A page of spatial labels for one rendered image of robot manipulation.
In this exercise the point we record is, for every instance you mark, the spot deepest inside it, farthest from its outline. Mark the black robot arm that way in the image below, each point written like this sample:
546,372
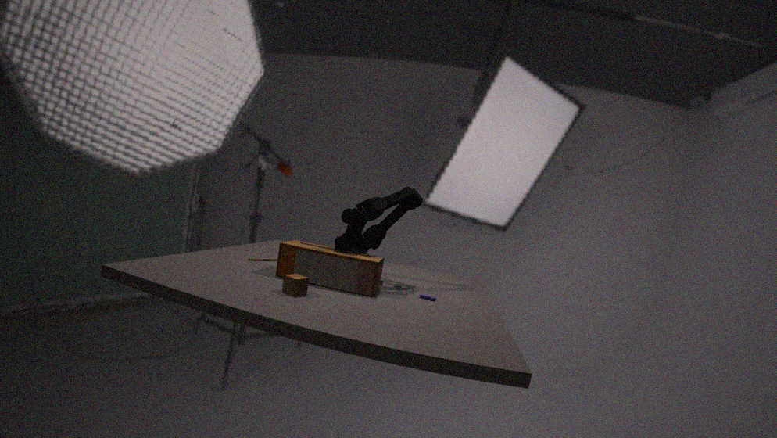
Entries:
408,199

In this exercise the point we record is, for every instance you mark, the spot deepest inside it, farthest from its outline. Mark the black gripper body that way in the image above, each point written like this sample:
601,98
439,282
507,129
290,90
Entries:
346,240

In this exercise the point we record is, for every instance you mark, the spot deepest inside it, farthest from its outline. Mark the small brown cube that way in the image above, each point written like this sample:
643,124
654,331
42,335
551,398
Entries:
295,285

